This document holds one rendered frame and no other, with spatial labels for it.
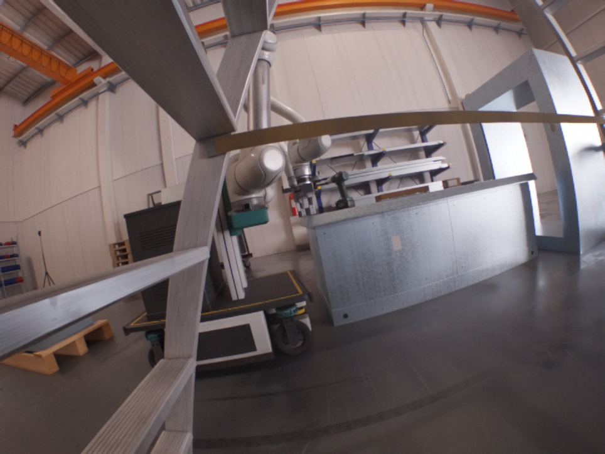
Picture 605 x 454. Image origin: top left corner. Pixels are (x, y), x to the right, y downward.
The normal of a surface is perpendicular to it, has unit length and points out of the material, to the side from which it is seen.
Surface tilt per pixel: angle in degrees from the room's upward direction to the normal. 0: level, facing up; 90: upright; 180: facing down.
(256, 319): 90
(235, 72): 92
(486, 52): 90
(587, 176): 90
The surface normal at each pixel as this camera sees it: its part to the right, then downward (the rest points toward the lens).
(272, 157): 0.53, 0.02
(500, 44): -0.01, 0.03
